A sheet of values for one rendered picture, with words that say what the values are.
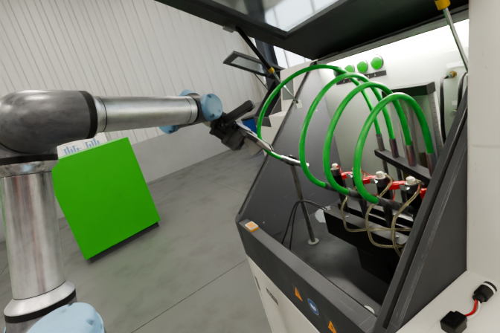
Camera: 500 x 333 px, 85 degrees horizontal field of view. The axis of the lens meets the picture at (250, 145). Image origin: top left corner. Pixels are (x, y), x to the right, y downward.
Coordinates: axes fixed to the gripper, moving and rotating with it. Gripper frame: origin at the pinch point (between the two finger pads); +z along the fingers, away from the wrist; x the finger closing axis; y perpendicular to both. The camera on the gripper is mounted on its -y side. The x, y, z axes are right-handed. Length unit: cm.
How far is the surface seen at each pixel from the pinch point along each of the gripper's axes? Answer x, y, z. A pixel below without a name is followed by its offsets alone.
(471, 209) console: 30, -14, 41
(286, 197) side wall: -24.7, 17.2, 14.0
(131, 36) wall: -473, 23, -481
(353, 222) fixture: 6.7, 4.3, 32.2
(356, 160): 30.9, -11.1, 19.9
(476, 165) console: 31, -21, 37
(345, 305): 30.3, 14.5, 34.1
